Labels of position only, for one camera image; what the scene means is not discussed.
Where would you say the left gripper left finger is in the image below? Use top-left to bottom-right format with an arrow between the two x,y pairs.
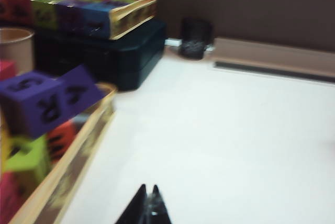
115,184 -> 147,224

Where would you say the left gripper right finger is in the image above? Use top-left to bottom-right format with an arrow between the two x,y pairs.
146,184 -> 173,224

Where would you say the open wooden block tray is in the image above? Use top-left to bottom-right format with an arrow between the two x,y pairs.
7,82 -> 118,224

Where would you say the orange foam cube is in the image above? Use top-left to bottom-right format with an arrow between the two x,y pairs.
47,121 -> 79,163

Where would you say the lime green foam cube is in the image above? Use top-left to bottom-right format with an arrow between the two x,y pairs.
4,135 -> 52,185

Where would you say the pink foam cube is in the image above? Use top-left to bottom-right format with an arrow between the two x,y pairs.
0,171 -> 27,224
0,60 -> 17,81

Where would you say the purple cube printed R A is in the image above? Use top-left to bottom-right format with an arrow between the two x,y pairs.
0,64 -> 105,139

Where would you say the dark blue plastic case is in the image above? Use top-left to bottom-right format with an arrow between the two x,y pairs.
33,19 -> 168,92

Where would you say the white divider foot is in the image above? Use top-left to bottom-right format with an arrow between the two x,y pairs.
164,38 -> 182,47

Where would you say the black mug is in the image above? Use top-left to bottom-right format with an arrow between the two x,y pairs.
180,17 -> 214,60

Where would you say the tan paper cup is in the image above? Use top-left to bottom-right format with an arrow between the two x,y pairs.
0,27 -> 35,75

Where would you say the yellow framed block box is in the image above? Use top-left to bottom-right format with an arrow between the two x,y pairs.
0,0 -> 159,40

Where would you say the brown fabric desk divider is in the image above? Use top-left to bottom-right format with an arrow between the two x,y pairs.
74,0 -> 335,53

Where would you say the beige cable tray cover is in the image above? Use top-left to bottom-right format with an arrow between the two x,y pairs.
213,37 -> 335,85

